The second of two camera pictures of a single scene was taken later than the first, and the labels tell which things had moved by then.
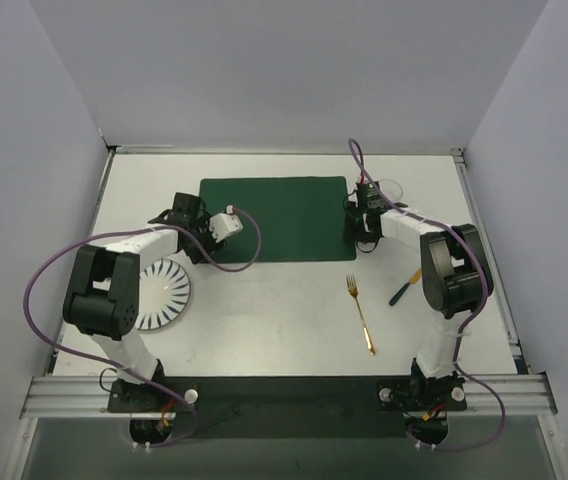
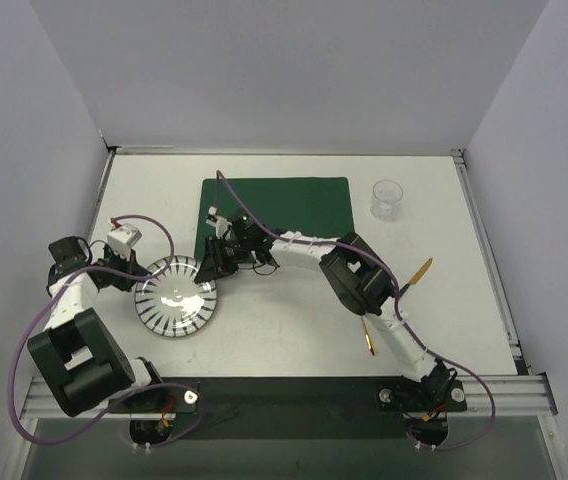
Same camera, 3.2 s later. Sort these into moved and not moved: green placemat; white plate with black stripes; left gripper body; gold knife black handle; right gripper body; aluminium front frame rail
Moved: white plate with black stripes; right gripper body; left gripper body
Not moved: green placemat; aluminium front frame rail; gold knife black handle
